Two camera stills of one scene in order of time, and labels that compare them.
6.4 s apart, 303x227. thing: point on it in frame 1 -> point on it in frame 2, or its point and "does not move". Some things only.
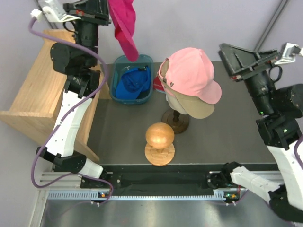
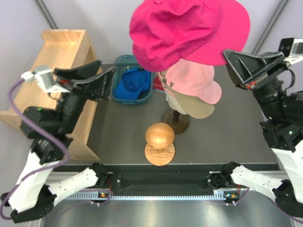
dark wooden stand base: x=179 y=122 does not move
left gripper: x=94 y=12 -> x=93 y=86
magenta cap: x=123 y=14 -> x=163 y=32
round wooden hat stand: x=159 y=150 does not move
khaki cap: x=191 y=106 does not move
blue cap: x=133 y=81 does not move
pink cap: x=191 y=72 does not move
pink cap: x=168 y=91 -> x=178 y=80
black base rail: x=183 y=180 does not move
